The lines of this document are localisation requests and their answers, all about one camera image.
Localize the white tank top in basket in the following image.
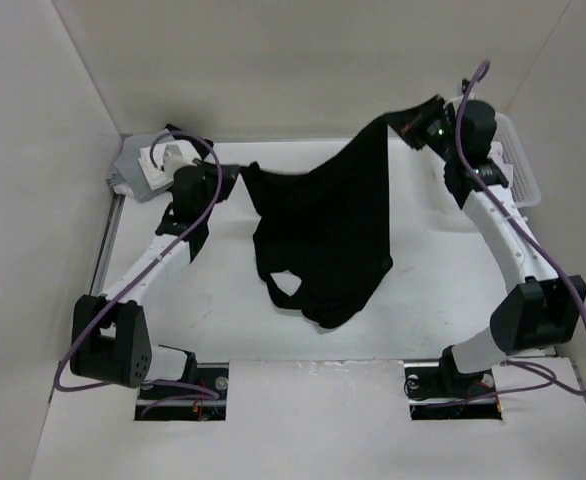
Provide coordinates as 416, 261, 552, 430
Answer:
489, 141, 513, 183

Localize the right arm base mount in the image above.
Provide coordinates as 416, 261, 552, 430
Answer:
403, 361, 502, 421

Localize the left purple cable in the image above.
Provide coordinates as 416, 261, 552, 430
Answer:
54, 129, 224, 419

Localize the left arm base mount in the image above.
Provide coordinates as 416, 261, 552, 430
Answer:
134, 363, 230, 422

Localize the folded black tank top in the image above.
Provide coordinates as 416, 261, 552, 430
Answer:
164, 123, 214, 158

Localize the white plastic basket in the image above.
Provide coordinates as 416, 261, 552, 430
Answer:
493, 113, 541, 208

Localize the black tank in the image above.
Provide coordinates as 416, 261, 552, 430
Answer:
164, 123, 214, 158
241, 109, 416, 329

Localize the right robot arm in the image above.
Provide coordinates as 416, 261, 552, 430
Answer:
395, 96, 586, 399

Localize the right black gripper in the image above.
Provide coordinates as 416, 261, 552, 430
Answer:
381, 95, 463, 164

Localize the left aluminium rail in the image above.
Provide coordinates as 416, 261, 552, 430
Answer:
89, 194, 125, 295

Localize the folded white tank top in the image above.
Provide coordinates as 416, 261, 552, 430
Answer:
138, 143, 172, 190

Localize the folded grey tank top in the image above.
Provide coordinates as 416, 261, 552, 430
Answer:
106, 130, 172, 203

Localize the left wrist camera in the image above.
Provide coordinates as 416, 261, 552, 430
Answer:
153, 140, 200, 176

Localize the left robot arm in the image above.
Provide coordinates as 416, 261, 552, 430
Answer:
63, 162, 240, 399

